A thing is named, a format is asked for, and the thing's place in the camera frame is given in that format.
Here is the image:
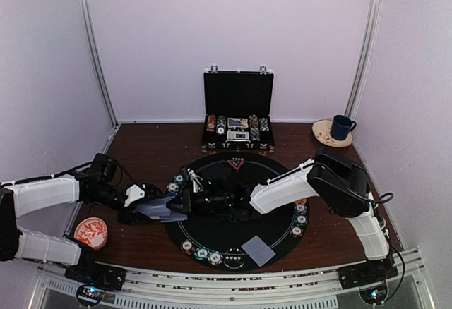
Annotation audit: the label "clear round dealer button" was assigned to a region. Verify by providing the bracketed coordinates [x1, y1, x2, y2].
[223, 248, 246, 270]

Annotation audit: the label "blue card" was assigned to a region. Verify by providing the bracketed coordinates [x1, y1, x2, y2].
[160, 217, 187, 223]
[241, 236, 276, 267]

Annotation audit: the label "blue small blind button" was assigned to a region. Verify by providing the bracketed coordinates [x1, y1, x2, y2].
[165, 193, 177, 199]

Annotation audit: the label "red white round coaster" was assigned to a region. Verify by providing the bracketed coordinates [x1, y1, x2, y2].
[73, 217, 108, 250]

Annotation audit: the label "purple green chip row in case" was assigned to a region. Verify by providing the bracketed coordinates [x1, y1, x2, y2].
[259, 117, 269, 132]

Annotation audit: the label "orange big blind button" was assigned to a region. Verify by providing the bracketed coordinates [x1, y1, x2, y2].
[294, 198, 307, 205]

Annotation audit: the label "right aluminium frame post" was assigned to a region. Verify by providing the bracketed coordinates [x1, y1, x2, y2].
[345, 0, 383, 119]

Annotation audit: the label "multicolour chip row in case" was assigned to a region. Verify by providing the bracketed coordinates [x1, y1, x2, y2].
[249, 114, 260, 142]

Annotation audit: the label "round black poker mat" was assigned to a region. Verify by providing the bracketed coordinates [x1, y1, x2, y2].
[165, 152, 309, 272]

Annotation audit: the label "beige ceramic plate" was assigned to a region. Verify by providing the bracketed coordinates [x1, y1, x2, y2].
[311, 120, 353, 147]

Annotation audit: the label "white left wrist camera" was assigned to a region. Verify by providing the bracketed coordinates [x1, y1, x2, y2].
[124, 184, 145, 207]

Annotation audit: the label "dark blue mug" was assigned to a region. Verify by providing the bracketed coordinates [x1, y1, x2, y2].
[330, 115, 357, 140]

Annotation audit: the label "red black chips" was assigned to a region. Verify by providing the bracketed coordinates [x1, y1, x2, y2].
[290, 226, 304, 238]
[180, 241, 196, 255]

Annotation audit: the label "white card box in case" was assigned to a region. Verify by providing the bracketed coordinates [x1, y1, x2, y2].
[227, 130, 250, 141]

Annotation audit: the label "red chip row in case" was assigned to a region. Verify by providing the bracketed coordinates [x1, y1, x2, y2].
[206, 114, 217, 132]

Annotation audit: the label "front aluminium rail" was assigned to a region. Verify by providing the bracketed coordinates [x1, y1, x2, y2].
[25, 248, 439, 308]

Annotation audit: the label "left aluminium frame post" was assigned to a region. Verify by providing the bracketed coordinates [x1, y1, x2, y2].
[79, 0, 119, 128]

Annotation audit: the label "white blue chips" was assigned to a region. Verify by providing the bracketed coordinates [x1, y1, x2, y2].
[208, 251, 223, 266]
[167, 182, 179, 193]
[295, 204, 307, 214]

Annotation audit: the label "red triangle all-in marker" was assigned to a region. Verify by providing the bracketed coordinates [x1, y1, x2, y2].
[227, 158, 244, 171]

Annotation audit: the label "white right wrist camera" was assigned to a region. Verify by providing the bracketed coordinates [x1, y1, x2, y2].
[180, 166, 204, 193]

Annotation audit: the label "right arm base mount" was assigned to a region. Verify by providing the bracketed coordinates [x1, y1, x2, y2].
[338, 261, 405, 307]

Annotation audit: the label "green chips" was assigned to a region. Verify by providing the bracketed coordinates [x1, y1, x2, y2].
[174, 174, 184, 185]
[295, 214, 308, 226]
[194, 247, 210, 260]

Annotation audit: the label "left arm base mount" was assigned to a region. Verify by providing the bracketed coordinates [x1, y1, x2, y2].
[64, 264, 126, 308]

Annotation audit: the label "blue playing card deck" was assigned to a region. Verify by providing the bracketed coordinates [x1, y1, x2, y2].
[135, 198, 172, 218]

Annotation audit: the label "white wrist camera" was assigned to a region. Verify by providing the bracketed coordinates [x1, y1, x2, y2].
[124, 184, 145, 207]
[180, 166, 204, 193]

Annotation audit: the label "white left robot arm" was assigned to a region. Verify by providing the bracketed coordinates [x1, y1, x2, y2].
[1, 153, 164, 284]

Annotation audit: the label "aluminium frame post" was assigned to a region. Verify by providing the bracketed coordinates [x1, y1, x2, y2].
[79, 0, 119, 128]
[345, 0, 383, 119]

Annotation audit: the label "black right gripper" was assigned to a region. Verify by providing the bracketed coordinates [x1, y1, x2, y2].
[167, 188, 231, 214]

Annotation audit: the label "black poker chip case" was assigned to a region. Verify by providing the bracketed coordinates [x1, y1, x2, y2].
[201, 65, 275, 151]

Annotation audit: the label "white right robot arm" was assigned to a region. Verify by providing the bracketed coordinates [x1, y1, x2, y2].
[167, 147, 394, 282]

